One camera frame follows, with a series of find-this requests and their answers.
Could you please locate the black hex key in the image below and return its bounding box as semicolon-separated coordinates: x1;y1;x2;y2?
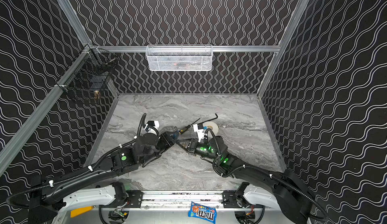
192;113;218;126

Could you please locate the yellow block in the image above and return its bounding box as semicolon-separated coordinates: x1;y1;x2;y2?
70;206;94;218

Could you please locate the yellow black screwdriver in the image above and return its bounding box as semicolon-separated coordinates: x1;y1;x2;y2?
179;118;200;134

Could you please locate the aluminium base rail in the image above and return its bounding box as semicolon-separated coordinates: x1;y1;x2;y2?
60;189;306;211

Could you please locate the white tape roll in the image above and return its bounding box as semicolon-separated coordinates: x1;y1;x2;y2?
203;121;219;135

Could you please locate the blue candy bag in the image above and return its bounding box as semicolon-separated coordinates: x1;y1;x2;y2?
187;202;217;224

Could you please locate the black wire wall basket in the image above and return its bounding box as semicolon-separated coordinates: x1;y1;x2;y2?
60;45;119;105

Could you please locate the brass padlock in basket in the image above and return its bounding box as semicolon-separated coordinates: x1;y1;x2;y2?
93;91;101;102

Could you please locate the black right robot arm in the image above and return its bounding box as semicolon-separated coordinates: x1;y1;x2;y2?
172;129;329;224

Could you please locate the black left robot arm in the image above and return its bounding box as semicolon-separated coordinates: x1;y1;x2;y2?
6;114;180;224

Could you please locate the blue padlock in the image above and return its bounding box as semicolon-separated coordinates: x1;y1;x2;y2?
172;131;180;140

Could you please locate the white mesh wall basket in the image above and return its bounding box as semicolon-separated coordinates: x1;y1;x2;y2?
146;45;214;71

